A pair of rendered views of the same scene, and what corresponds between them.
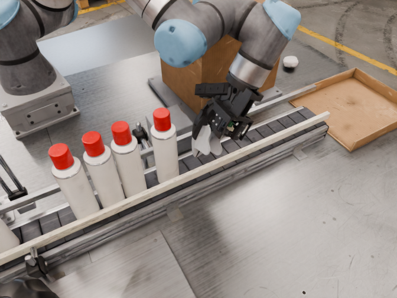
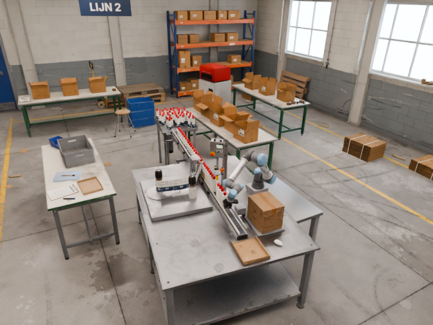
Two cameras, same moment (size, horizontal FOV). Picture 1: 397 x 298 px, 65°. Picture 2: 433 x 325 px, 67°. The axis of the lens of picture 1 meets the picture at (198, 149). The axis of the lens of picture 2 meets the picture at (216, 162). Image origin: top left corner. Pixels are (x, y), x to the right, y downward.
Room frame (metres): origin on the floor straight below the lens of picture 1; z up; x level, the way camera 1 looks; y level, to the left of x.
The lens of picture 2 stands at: (0.84, -2.83, 2.93)
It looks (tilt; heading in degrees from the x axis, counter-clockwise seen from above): 27 degrees down; 99
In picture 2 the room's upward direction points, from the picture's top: 1 degrees clockwise
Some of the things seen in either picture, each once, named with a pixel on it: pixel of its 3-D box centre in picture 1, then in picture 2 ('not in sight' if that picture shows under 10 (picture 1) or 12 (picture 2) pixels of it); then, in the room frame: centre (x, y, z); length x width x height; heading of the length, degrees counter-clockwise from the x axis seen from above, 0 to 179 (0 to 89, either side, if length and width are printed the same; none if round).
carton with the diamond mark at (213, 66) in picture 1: (219, 47); (265, 211); (0.89, -0.07, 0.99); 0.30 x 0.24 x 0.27; 124
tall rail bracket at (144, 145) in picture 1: (146, 153); not in sight; (0.51, 0.13, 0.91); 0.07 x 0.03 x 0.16; 30
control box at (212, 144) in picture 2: not in sight; (218, 147); (0.30, 0.51, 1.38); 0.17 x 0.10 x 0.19; 175
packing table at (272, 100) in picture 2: not in sight; (266, 108); (0.76, 5.25, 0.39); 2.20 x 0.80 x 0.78; 127
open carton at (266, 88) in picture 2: not in sight; (265, 86); (0.71, 5.20, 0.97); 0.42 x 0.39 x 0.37; 35
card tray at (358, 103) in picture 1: (353, 104); (249, 249); (0.78, -0.49, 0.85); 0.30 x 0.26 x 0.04; 120
